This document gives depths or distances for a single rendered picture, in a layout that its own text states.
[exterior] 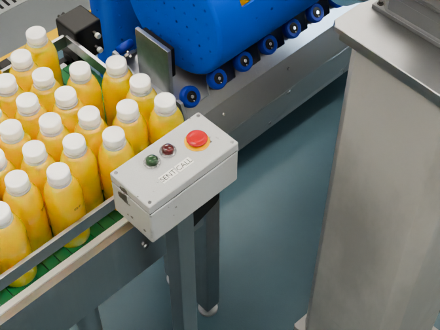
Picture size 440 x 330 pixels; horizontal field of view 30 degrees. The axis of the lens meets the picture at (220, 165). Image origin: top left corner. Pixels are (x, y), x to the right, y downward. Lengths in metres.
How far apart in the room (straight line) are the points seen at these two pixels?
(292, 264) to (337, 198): 0.72
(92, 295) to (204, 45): 0.52
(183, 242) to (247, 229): 1.11
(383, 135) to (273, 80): 0.31
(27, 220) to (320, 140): 1.62
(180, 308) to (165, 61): 0.51
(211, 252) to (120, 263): 0.62
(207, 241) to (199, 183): 0.76
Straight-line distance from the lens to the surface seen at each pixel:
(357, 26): 1.54
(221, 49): 1.57
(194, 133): 1.38
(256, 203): 2.68
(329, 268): 2.09
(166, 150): 1.36
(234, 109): 1.75
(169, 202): 1.34
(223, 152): 1.37
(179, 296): 1.68
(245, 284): 2.51
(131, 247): 1.58
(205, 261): 2.19
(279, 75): 1.82
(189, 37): 1.63
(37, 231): 1.46
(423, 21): 1.53
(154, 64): 1.68
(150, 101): 1.53
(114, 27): 2.24
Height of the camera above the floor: 2.14
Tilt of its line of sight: 50 degrees down
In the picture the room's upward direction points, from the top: straight up
